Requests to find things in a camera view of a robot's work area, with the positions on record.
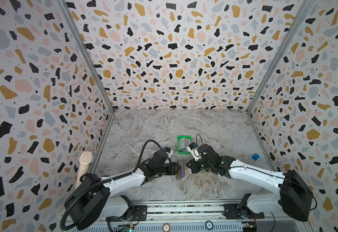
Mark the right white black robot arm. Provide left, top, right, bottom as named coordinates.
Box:
left=186, top=143, right=316, bottom=222

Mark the left black corrugated cable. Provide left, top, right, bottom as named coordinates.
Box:
left=60, top=140, right=164, bottom=231

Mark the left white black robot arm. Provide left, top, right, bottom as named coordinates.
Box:
left=60, top=148, right=181, bottom=231

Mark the brown leather card holder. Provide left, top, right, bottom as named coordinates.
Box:
left=176, top=160, right=185, bottom=180

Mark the aluminium mounting rail frame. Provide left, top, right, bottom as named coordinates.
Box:
left=85, top=200, right=313, bottom=232

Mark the green plastic card tray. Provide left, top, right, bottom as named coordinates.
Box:
left=177, top=135, right=192, bottom=154

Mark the stack of credit cards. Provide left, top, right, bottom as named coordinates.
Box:
left=178, top=137, right=191, bottom=152

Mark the beige foam microphone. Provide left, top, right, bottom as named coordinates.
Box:
left=75, top=151, right=93, bottom=189

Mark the small blue cube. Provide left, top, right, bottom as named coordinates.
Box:
left=252, top=154, right=260, bottom=160

